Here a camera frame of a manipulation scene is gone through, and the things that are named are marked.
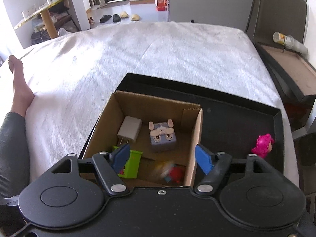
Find white power adapter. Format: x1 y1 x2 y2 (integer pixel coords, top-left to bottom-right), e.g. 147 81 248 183
117 116 142 145

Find red crab figurine yellow block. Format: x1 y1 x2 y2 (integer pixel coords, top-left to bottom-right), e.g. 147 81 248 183
158 162 185 184

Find blue cube bunny toy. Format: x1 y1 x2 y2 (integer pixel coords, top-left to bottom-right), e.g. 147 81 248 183
148 119 177 152

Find brown cardboard box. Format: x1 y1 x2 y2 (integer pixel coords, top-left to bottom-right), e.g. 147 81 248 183
84 91 203 188

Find pink dinosaur costume figurine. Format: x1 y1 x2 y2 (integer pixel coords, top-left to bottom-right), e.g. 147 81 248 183
251 134 275 158

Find green monster toy box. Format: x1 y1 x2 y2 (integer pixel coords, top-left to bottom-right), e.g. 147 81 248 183
116 149 142 179

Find black shallow tray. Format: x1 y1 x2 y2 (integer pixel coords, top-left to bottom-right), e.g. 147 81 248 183
77 72 284 176

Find person leg grey trousers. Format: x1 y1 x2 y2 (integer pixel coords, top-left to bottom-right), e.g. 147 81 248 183
0 112 30 198

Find person bare foot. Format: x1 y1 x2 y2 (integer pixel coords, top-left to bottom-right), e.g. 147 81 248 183
8 55 35 118

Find dark framed board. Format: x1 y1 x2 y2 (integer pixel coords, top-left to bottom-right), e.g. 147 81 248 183
254 42 315 102

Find black slipper right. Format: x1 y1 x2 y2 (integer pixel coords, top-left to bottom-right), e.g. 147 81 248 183
112 14 121 23

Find black slipper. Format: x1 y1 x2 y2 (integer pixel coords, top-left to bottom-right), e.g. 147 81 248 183
112 14 121 23
99 14 112 24

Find black slipper left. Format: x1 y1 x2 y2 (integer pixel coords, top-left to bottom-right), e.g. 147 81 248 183
99 14 112 24

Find beige slipper right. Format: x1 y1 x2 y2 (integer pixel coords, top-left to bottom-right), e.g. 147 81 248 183
131 14 140 22

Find beige slipper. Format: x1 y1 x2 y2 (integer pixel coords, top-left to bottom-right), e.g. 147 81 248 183
131 14 140 22
120 11 129 19

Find beige slipper left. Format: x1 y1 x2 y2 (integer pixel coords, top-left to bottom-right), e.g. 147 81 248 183
120 11 129 19

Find paper cup stack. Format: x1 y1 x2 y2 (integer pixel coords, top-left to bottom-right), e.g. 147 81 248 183
273 32 308 55

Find orange cardboard carton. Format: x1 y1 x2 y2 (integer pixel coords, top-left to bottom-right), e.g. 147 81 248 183
155 0 167 11

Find wooden side table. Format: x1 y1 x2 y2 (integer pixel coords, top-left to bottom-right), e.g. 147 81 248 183
14 0 64 39

